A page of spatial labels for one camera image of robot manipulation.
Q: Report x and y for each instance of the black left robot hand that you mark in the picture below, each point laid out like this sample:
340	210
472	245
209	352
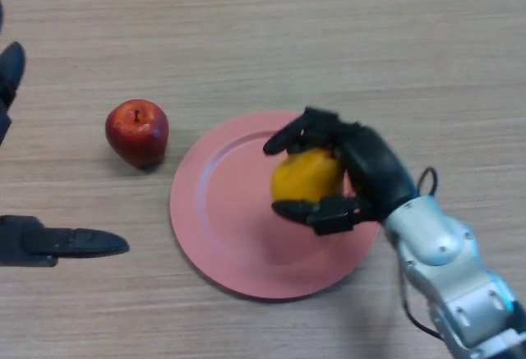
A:
45	240

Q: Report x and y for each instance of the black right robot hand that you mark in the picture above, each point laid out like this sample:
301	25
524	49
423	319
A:
370	162

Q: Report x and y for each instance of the yellow pear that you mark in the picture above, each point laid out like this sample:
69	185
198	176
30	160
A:
306	176

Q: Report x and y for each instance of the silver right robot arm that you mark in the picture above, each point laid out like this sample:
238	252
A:
452	268

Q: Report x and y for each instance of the pink round plate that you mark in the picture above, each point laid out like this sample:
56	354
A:
230	211

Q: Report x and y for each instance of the red apple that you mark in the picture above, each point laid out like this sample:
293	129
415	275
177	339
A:
137	133

